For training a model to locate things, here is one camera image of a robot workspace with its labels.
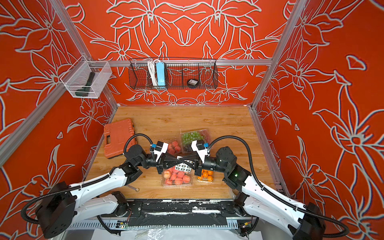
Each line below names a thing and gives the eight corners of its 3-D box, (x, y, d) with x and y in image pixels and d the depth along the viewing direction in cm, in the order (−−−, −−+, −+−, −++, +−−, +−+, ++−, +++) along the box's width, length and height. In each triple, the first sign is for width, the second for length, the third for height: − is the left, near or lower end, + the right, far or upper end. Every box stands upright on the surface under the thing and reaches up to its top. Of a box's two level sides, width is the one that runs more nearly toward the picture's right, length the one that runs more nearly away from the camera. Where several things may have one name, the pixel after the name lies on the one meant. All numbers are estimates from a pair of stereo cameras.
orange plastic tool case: (107, 160, 91) (103, 156, 88) (107, 128, 107) (103, 124, 103) (137, 150, 96) (135, 146, 92) (132, 121, 112) (130, 117, 108)
